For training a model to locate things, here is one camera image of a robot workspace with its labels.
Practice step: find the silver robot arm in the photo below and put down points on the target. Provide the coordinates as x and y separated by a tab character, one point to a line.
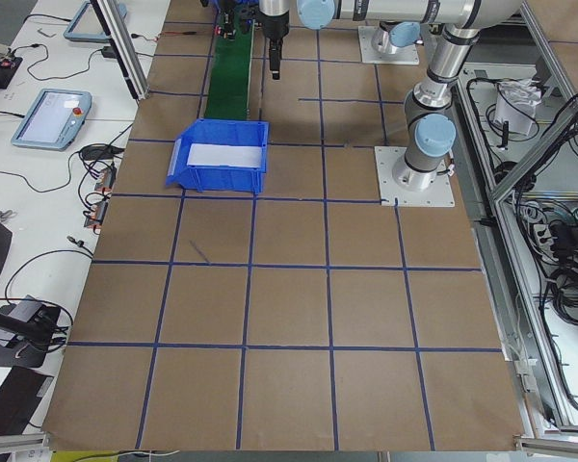
314	15
431	133

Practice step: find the far teach pendant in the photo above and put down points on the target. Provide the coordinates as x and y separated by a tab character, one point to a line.
85	26

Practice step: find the green conveyor belt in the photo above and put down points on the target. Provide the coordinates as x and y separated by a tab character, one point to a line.
229	87

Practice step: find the aluminium frame post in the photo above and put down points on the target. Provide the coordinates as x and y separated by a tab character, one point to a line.
114	28

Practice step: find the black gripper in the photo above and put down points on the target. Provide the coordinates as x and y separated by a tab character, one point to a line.
274	28
229	28

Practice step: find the near teach pendant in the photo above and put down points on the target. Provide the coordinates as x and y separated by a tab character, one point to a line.
54	119

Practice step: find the blue left plastic bin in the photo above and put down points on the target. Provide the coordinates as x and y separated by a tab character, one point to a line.
219	131

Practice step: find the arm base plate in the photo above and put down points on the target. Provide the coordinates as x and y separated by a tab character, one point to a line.
390	43
402	186

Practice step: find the black power adapter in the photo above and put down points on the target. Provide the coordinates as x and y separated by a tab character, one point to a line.
108	52

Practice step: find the white foam pad left bin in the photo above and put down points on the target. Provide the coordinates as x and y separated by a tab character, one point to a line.
223	155

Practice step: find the teach pendant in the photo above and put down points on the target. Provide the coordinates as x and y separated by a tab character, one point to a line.
85	26
54	119

